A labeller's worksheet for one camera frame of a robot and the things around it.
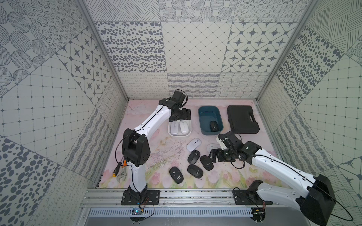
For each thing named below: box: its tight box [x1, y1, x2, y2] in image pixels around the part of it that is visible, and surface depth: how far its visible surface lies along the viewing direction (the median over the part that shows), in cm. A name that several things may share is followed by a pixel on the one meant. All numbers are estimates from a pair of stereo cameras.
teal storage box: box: [197, 105, 224, 136], surface depth 108 cm
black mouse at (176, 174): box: [169, 166, 185, 185], surface depth 81 cm
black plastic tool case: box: [226, 105, 260, 134], surface depth 103 cm
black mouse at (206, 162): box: [199, 154, 214, 171], surface depth 86 cm
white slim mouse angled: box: [186, 137, 202, 153], surface depth 95 cm
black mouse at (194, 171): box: [187, 163, 204, 179], surface depth 83 cm
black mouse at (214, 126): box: [209, 120, 219, 132], surface depth 103 cm
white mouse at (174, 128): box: [170, 121, 180, 135], surface depth 103 cm
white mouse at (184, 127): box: [179, 121, 190, 135], surface depth 102 cm
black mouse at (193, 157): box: [187, 149, 201, 165], surface depth 89 cm
